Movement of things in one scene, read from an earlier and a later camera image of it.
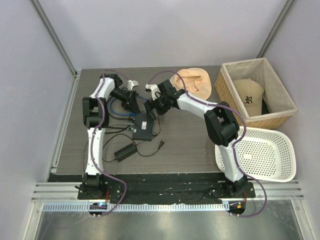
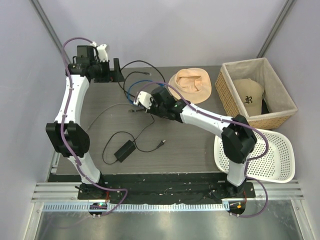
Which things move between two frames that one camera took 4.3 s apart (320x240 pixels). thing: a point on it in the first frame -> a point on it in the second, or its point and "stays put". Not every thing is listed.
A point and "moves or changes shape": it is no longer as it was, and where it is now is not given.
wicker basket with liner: [251, 86] stays put
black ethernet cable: [124, 129] -> [137, 71]
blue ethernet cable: [131, 114] moves or changes shape
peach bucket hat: [197, 81] stays put
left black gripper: [131, 104] -> [111, 76]
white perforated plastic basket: [263, 155] stays put
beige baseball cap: [251, 92] stays put
